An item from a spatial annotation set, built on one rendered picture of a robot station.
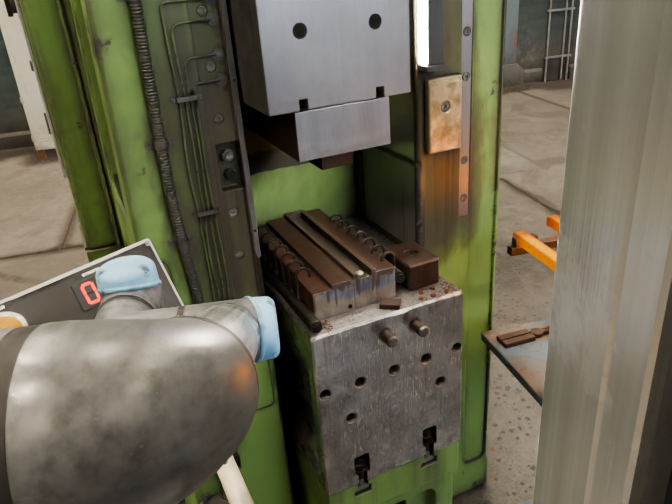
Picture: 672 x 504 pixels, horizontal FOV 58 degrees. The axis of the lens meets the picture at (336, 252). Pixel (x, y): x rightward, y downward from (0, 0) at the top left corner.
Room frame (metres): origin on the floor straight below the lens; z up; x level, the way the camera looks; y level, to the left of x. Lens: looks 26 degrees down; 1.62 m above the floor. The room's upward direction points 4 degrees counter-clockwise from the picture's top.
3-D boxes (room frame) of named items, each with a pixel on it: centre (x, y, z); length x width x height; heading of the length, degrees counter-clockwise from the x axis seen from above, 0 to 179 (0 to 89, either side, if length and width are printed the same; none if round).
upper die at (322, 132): (1.36, 0.05, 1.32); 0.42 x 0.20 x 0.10; 23
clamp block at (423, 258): (1.29, -0.18, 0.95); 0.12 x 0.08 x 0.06; 23
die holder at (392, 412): (1.39, 0.00, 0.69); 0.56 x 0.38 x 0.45; 23
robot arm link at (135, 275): (0.69, 0.27, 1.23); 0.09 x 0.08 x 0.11; 5
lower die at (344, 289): (1.36, 0.05, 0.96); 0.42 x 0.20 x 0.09; 23
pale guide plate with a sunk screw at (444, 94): (1.41, -0.27, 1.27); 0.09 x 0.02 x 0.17; 113
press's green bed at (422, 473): (1.39, 0.00, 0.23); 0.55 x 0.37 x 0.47; 23
